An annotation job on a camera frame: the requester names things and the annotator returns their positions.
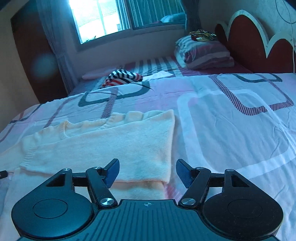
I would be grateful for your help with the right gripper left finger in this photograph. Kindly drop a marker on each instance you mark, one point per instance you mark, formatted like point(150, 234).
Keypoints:
point(67, 206)

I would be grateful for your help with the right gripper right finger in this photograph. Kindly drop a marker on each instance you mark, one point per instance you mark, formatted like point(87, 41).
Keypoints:
point(229, 204)

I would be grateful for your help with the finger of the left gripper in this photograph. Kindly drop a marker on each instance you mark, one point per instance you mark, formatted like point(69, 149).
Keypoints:
point(3, 174)

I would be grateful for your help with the cream knit sweater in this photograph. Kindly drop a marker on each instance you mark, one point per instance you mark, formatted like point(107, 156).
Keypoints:
point(141, 142)

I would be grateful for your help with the patterned pink white bedsheet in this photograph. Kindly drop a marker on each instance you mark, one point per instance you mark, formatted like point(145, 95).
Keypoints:
point(240, 121)

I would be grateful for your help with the dark wooden door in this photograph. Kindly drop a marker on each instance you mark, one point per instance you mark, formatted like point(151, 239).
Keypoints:
point(37, 58)

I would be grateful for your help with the pink pillow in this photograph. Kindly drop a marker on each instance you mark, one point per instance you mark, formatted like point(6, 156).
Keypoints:
point(98, 73)

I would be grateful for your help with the striped black white garment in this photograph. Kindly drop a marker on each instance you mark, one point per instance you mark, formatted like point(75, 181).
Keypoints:
point(121, 77)

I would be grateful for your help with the red white headboard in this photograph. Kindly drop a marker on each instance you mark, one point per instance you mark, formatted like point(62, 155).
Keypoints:
point(248, 43)

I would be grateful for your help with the folded striped quilt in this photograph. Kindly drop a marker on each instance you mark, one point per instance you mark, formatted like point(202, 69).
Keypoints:
point(196, 55)

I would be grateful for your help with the left grey curtain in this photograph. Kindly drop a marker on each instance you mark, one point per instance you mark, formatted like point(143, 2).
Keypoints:
point(50, 14)

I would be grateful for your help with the colourful item on quilt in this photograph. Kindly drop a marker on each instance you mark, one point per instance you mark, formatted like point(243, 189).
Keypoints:
point(203, 36)

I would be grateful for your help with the window with curtains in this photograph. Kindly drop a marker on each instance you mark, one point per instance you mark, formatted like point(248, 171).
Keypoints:
point(97, 22)

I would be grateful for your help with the right dark curtain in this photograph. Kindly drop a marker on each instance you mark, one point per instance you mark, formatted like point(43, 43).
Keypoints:
point(191, 10)

